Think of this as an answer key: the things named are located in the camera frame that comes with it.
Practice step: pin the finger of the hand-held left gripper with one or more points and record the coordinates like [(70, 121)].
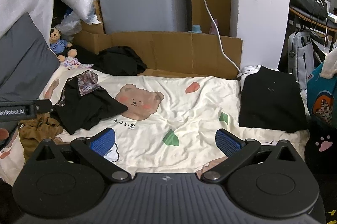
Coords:
[(41, 108)]

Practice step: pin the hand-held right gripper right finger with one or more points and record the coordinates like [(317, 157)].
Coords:
[(229, 142)]

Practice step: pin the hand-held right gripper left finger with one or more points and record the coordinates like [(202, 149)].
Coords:
[(101, 141)]

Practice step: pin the black pants patterned side stripes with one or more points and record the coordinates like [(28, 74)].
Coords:
[(79, 108)]

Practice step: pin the brown garment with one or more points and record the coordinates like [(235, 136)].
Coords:
[(36, 134)]

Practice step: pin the grey pillow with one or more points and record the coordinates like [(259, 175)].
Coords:
[(23, 63)]

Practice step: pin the doll in floral clothing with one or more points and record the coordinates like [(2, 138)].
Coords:
[(72, 62)]

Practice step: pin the bear printed blanket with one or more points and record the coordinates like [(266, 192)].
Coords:
[(184, 108)]

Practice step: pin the folded black garment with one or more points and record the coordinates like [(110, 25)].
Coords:
[(271, 100)]

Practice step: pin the teddy bear blue shirt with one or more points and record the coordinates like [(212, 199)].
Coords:
[(58, 43)]

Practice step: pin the black cloth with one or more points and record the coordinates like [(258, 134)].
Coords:
[(84, 55)]

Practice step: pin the crumpled black garment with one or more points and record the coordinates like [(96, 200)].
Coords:
[(118, 60)]

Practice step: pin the clear plastic bag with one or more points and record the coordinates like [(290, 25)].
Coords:
[(69, 25)]

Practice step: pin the cardboard box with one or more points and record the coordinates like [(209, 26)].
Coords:
[(90, 27)]

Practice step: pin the teal printed bag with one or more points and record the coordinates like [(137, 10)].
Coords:
[(322, 100)]

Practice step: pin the low cardboard sheet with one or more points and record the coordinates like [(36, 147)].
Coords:
[(171, 52)]

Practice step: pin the grey backpack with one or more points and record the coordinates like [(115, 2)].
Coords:
[(300, 55)]

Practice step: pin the pink item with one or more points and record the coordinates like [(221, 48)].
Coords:
[(213, 27)]

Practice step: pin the light blue bottle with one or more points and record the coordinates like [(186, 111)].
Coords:
[(196, 29)]

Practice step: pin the white fleece cloth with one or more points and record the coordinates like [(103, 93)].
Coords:
[(330, 63)]

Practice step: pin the white power strip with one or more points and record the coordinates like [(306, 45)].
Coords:
[(332, 17)]

